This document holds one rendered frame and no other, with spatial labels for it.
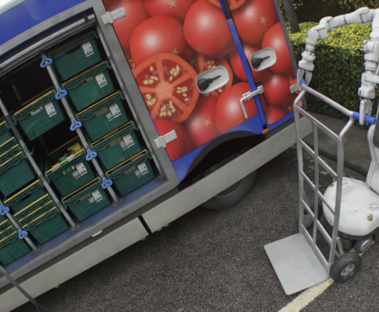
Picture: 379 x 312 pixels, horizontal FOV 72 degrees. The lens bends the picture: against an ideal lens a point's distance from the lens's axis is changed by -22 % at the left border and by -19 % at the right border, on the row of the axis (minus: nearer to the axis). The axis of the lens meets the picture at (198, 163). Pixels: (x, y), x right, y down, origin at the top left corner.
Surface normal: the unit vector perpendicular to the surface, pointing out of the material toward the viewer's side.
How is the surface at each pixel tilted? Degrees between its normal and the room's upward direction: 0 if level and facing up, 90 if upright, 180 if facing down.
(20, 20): 90
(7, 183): 98
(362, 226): 52
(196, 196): 90
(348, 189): 73
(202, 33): 90
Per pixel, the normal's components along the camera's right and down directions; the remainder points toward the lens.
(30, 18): 0.43, 0.32
